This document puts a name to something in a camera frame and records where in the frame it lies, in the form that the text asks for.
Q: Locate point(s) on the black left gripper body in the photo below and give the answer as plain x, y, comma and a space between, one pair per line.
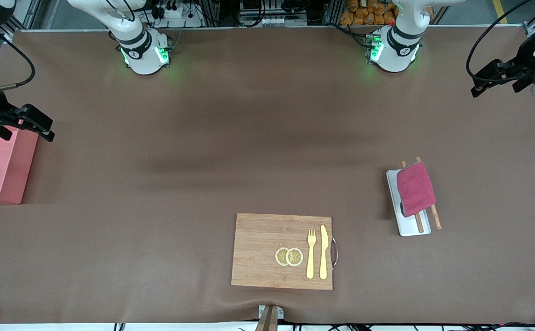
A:
526, 59

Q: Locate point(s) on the red cloth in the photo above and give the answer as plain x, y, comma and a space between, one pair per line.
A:
415, 188

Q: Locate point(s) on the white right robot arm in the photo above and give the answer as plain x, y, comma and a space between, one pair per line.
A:
141, 50

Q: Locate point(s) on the pink plastic bin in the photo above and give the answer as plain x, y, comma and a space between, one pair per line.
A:
1, 170

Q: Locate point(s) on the orange snack pile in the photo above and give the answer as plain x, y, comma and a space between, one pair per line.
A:
364, 14

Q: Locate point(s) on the white rectangular tray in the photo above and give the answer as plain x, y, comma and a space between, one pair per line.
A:
392, 193

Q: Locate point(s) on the white power strip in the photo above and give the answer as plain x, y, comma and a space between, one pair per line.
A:
175, 16

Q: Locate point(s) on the brown table cover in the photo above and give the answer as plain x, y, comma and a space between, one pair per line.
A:
267, 138

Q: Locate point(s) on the gray electronics box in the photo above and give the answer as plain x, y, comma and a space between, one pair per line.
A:
272, 20

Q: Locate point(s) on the yellow knife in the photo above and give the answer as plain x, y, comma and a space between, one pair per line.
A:
323, 253

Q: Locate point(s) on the wooden cutting board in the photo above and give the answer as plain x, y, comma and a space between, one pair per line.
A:
258, 248

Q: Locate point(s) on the yellow fork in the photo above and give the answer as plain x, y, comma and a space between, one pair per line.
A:
310, 262

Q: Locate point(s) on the lemon slice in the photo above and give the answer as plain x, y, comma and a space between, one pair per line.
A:
280, 256
295, 257

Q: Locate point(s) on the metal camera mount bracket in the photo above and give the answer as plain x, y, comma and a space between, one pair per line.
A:
270, 317

